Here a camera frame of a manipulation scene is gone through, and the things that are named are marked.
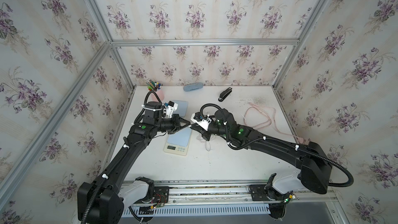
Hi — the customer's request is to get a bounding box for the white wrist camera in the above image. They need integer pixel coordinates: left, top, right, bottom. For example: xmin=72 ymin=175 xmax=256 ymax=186
xmin=165 ymin=101 xmax=178 ymax=118
xmin=191 ymin=112 xmax=214 ymax=131

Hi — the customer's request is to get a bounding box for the white usb charging cable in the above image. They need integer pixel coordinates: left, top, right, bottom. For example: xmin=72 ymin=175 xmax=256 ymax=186
xmin=196 ymin=132 xmax=212 ymax=152

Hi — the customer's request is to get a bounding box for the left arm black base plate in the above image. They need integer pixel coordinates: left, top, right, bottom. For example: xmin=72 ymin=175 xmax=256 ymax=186
xmin=133 ymin=186 xmax=170 ymax=207

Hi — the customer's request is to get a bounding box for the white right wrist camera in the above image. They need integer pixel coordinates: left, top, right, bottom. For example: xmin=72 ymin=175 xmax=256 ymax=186
xmin=191 ymin=112 xmax=214 ymax=131

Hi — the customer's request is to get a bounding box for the aluminium mounting rail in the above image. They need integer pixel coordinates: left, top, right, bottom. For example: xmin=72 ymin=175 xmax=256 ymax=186
xmin=118 ymin=178 xmax=338 ymax=207

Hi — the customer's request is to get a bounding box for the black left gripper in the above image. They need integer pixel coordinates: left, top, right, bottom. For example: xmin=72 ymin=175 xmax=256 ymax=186
xmin=154 ymin=114 xmax=190 ymax=134

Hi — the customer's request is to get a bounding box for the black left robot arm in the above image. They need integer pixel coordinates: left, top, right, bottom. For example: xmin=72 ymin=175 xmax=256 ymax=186
xmin=77 ymin=91 xmax=190 ymax=224

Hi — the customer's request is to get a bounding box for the blue fabric glasses case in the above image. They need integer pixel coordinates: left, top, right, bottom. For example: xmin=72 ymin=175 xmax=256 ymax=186
xmin=183 ymin=83 xmax=204 ymax=92

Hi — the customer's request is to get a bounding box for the pink metal pen bucket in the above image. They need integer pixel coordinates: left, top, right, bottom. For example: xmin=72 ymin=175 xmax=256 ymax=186
xmin=156 ymin=89 xmax=164 ymax=102

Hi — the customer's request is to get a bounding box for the black stapler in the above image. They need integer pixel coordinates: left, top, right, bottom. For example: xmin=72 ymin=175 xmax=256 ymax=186
xmin=218 ymin=87 xmax=232 ymax=102

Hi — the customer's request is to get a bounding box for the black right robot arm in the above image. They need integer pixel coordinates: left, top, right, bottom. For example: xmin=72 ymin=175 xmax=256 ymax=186
xmin=191 ymin=103 xmax=354 ymax=195

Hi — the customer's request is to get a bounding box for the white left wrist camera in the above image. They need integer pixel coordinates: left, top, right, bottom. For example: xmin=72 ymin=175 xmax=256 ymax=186
xmin=165 ymin=101 xmax=178 ymax=118

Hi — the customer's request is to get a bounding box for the blue cream kitchen scale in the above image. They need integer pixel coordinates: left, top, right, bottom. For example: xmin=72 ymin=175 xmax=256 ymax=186
xmin=163 ymin=128 xmax=192 ymax=156

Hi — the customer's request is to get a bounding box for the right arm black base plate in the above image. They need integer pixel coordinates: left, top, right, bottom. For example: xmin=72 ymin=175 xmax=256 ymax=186
xmin=249 ymin=185 xmax=292 ymax=202

